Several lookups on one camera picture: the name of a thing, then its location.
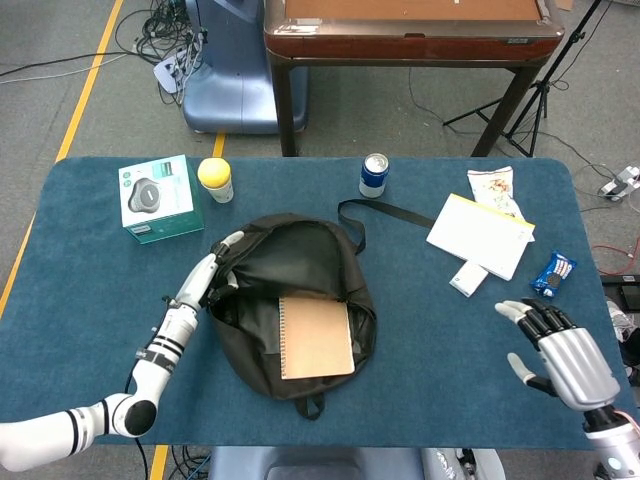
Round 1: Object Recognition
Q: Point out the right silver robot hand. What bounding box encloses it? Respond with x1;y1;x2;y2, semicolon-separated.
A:
494;298;621;412

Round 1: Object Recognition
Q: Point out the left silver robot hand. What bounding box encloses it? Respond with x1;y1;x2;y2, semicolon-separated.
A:
174;230;246;309

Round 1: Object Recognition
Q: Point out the black fabric backpack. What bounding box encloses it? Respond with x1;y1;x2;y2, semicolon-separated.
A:
207;198;436;421

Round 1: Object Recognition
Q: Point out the kraft spiral notebook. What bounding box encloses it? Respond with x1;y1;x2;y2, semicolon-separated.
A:
277;294;357;381

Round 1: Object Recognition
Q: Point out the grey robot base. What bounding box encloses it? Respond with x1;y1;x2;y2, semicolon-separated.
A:
207;446;506;480

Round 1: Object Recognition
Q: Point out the white printed snack bag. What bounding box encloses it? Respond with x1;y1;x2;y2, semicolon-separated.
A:
466;166;527;222

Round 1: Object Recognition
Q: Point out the teal Philips product box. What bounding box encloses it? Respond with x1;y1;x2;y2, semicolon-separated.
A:
117;154;206;246

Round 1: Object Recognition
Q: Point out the blue cookie pack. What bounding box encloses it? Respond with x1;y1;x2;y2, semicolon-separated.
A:
529;250;578;300

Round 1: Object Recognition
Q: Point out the yellow-lidded white jar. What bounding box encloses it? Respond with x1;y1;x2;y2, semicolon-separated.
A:
196;157;235;204

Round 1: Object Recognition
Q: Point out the small white box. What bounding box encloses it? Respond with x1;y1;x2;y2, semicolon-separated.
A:
448;261;490;299

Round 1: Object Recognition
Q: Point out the white book with yellow edge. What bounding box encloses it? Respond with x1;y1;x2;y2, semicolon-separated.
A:
425;193;536;282

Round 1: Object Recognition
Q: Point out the blue soda can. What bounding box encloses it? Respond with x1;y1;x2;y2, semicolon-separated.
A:
358;152;390;199

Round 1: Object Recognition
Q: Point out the white power strip with plugs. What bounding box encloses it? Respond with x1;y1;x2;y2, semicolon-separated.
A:
152;54;190;95

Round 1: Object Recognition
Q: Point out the black tripod stand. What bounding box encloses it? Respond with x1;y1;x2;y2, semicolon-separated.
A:
442;0;606;159

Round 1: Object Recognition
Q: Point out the brown mahjong table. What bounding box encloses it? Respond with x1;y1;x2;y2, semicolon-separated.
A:
263;0;566;159

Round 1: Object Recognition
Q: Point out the red cable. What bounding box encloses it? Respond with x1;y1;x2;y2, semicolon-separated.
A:
592;242;640;277

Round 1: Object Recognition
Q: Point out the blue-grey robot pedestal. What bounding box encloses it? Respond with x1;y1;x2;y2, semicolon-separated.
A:
182;0;309;135

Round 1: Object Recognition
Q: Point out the black floor cable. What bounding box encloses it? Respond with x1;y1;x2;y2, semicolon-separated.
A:
0;49;134;79

